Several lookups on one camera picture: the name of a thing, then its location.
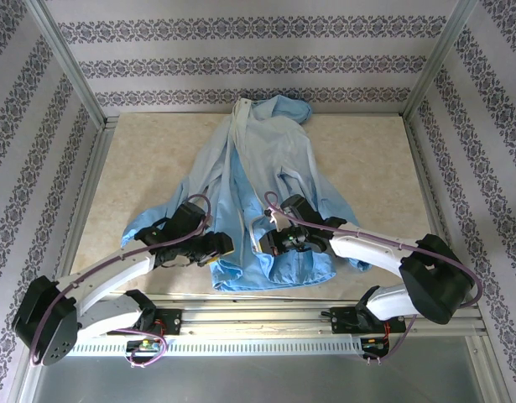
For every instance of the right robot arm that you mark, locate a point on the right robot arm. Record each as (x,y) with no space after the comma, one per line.
(366,252)

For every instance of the light blue zip jacket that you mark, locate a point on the light blue zip jacket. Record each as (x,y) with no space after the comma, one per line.
(274,159)

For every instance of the aluminium frame post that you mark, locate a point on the aluminium frame post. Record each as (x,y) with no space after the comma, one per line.
(440,63)
(64,63)

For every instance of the small connector board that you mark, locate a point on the small connector board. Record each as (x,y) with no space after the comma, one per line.
(146,345)
(373,344)

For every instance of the aluminium side rail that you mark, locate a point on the aluminium side rail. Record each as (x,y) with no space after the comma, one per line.
(429,189)
(94,168)

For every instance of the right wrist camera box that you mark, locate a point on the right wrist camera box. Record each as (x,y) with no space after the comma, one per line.
(275,218)

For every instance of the shiny metal sheet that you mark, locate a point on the shiny metal sheet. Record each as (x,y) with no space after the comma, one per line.
(257,378)

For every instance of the aluminium front rail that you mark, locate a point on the aluminium front rail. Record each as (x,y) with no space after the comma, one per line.
(257,321)

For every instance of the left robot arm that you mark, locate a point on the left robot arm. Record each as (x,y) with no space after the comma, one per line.
(111,268)

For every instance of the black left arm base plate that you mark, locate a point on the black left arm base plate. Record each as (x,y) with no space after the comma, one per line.
(171,321)

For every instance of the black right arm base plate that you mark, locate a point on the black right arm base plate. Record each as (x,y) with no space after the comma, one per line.
(341,321)

